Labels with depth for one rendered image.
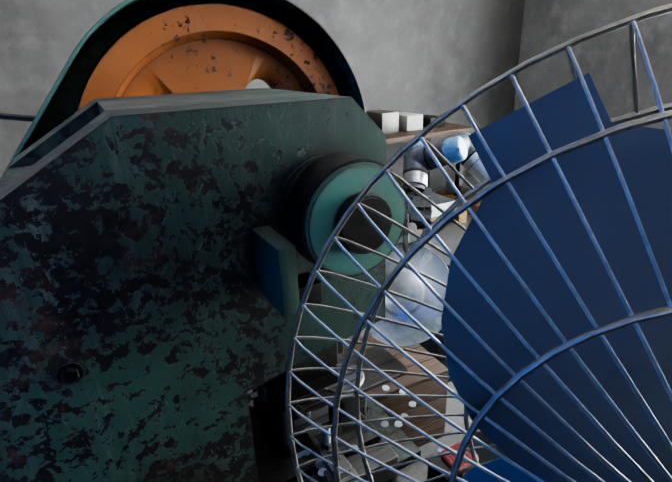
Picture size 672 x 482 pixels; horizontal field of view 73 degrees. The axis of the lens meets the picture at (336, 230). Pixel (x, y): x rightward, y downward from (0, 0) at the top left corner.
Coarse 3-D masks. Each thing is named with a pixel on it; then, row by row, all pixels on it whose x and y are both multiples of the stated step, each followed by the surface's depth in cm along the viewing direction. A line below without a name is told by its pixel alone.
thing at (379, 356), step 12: (372, 348) 131; (384, 348) 130; (372, 360) 125; (384, 360) 125; (396, 360) 125; (348, 372) 120; (372, 372) 121; (336, 384) 116; (360, 384) 116; (372, 384) 116; (324, 396) 113; (348, 408) 117; (360, 408) 119
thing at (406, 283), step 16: (416, 256) 129; (432, 256) 128; (400, 272) 128; (432, 272) 126; (448, 272) 125; (400, 288) 127; (416, 288) 126; (400, 304) 126; (416, 304) 124; (432, 304) 124; (400, 320) 125; (432, 320) 123; (400, 336) 124; (416, 336) 122
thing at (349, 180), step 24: (360, 168) 66; (336, 192) 65; (360, 192) 67; (384, 192) 69; (312, 216) 64; (336, 216) 66; (360, 216) 65; (312, 240) 65; (360, 240) 67; (384, 240) 69; (336, 264) 69; (360, 264) 71
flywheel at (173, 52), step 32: (128, 32) 102; (160, 32) 105; (192, 32) 108; (224, 32) 112; (256, 32) 115; (288, 32) 119; (96, 64) 102; (128, 64) 104; (160, 64) 110; (192, 64) 113; (224, 64) 117; (256, 64) 121; (288, 64) 124; (320, 64) 126; (96, 96) 102; (128, 96) 109
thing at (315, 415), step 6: (306, 396) 113; (312, 396) 113; (300, 402) 111; (306, 402) 111; (312, 402) 111; (318, 402) 111; (324, 402) 111; (306, 408) 109; (312, 408) 109; (318, 408) 109; (324, 408) 109; (294, 414) 107; (312, 414) 108; (318, 414) 109; (324, 414) 110; (294, 420) 106; (300, 420) 107; (312, 420) 108; (318, 420) 109; (324, 420) 110; (294, 426) 106; (300, 426) 107; (306, 426) 108; (294, 432) 107
